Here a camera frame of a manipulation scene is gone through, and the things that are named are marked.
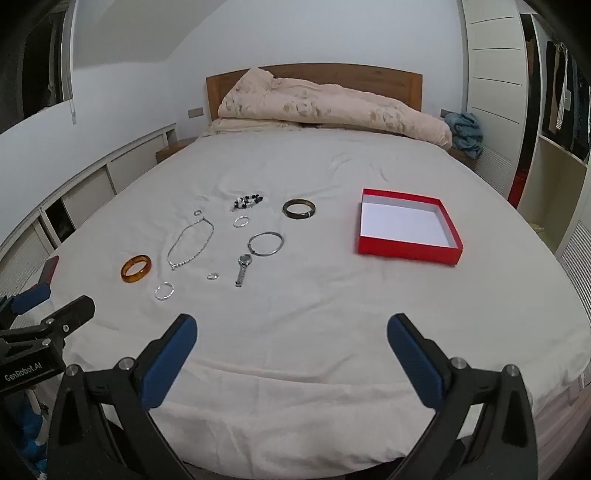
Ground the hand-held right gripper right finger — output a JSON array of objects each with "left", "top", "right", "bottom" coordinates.
[{"left": 386, "top": 313, "right": 539, "bottom": 480}]

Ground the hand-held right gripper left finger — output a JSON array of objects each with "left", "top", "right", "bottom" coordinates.
[{"left": 46, "top": 313, "right": 199, "bottom": 480}]

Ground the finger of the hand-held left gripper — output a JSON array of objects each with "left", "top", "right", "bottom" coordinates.
[
  {"left": 0, "top": 282, "right": 52, "bottom": 324},
  {"left": 0, "top": 296, "right": 97, "bottom": 365}
]

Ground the amber bangle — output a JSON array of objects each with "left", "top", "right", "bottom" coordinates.
[{"left": 120, "top": 254, "right": 152, "bottom": 283}]

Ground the silver chain necklace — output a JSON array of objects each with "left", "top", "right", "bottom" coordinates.
[{"left": 166, "top": 218, "right": 215, "bottom": 271}]

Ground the silver wristwatch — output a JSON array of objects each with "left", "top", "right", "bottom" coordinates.
[{"left": 235, "top": 254, "right": 254, "bottom": 288}]

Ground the thin silver bangle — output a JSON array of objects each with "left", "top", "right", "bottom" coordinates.
[{"left": 247, "top": 231, "right": 284, "bottom": 257}]

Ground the red cardboard box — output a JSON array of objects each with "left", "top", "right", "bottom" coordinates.
[{"left": 356, "top": 188, "right": 464, "bottom": 267}]

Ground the black white beaded bracelet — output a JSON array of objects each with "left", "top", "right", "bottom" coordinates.
[{"left": 230, "top": 194, "right": 265, "bottom": 212}]

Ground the dark brown bangle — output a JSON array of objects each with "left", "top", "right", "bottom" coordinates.
[{"left": 283, "top": 198, "right": 317, "bottom": 220}]

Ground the dark red object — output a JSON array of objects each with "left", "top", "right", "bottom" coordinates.
[{"left": 39, "top": 256, "right": 61, "bottom": 283}]

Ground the bed with white sheet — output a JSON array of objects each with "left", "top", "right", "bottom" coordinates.
[{"left": 41, "top": 131, "right": 591, "bottom": 472}]

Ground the low white cabinet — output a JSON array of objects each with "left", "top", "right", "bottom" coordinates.
[{"left": 0, "top": 122, "right": 178, "bottom": 296}]

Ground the red bag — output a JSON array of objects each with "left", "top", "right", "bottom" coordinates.
[{"left": 508, "top": 168, "right": 527, "bottom": 206}]

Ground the white open shelf unit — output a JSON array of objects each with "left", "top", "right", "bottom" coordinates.
[{"left": 515, "top": 14, "right": 591, "bottom": 324}]

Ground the blue cloth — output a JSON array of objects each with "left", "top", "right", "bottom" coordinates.
[{"left": 444, "top": 112, "right": 484, "bottom": 160}]

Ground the dark window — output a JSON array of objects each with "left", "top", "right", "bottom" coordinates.
[{"left": 14, "top": 0, "right": 75, "bottom": 121}]

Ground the cream pillow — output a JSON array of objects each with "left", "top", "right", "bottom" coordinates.
[{"left": 201, "top": 117, "right": 305, "bottom": 137}]

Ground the cream floral duvet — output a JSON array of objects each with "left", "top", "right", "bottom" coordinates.
[{"left": 217, "top": 67, "right": 453, "bottom": 148}]

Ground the wooden headboard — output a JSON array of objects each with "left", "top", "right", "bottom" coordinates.
[{"left": 206, "top": 63, "right": 423, "bottom": 123}]

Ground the white wardrobe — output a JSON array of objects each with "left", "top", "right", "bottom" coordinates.
[{"left": 457, "top": 0, "right": 532, "bottom": 204}]

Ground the row of hanging clothes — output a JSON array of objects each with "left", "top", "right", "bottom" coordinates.
[{"left": 538, "top": 39, "right": 591, "bottom": 158}]

